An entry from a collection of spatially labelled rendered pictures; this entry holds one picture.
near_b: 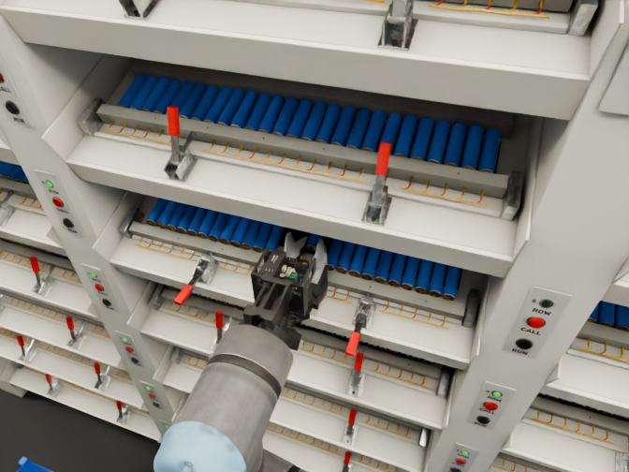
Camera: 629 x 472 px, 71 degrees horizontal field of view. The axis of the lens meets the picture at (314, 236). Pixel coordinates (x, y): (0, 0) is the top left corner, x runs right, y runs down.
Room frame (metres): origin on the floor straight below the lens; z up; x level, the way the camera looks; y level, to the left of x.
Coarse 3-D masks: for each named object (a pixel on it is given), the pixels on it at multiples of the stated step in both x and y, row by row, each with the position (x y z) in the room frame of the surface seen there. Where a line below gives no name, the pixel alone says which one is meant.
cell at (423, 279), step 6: (420, 264) 0.47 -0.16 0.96; (426, 264) 0.47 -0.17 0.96; (432, 264) 0.47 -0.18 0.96; (420, 270) 0.46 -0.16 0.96; (426, 270) 0.46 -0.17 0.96; (420, 276) 0.45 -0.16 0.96; (426, 276) 0.45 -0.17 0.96; (420, 282) 0.44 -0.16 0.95; (426, 282) 0.44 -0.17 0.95; (426, 288) 0.43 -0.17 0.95
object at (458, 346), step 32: (128, 192) 0.62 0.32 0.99; (128, 224) 0.58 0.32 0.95; (128, 256) 0.54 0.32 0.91; (160, 256) 0.54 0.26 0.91; (224, 288) 0.47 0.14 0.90; (480, 288) 0.44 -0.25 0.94; (320, 320) 0.41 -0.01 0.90; (352, 320) 0.41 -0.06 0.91; (384, 320) 0.40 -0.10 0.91; (416, 320) 0.40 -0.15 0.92; (480, 320) 0.37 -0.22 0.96; (416, 352) 0.37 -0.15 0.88; (448, 352) 0.35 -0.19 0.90
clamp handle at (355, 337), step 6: (360, 312) 0.40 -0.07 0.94; (360, 318) 0.39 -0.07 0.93; (360, 324) 0.38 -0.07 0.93; (354, 330) 0.37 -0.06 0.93; (360, 330) 0.37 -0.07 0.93; (354, 336) 0.36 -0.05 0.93; (354, 342) 0.35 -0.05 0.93; (348, 348) 0.34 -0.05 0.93; (354, 348) 0.34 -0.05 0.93; (348, 354) 0.34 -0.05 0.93; (354, 354) 0.34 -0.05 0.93
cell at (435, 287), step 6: (438, 264) 0.47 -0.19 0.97; (444, 264) 0.47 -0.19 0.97; (438, 270) 0.46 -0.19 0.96; (444, 270) 0.46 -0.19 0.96; (432, 276) 0.45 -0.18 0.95; (438, 276) 0.45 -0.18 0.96; (444, 276) 0.45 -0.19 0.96; (432, 282) 0.44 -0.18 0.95; (438, 282) 0.44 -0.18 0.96; (432, 288) 0.43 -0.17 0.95; (438, 288) 0.43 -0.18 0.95
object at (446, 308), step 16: (144, 224) 0.58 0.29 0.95; (160, 240) 0.55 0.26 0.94; (176, 240) 0.54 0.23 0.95; (192, 240) 0.54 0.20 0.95; (208, 240) 0.54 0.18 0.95; (176, 256) 0.53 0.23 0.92; (192, 256) 0.52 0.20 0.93; (224, 256) 0.51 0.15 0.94; (240, 256) 0.51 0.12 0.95; (256, 256) 0.50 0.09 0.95; (240, 272) 0.49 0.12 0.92; (336, 288) 0.45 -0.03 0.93; (352, 288) 0.44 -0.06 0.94; (368, 288) 0.44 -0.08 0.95; (384, 288) 0.43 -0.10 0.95; (400, 288) 0.43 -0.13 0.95; (416, 304) 0.41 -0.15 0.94; (432, 304) 0.41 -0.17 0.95; (448, 304) 0.40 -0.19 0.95; (464, 304) 0.40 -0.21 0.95
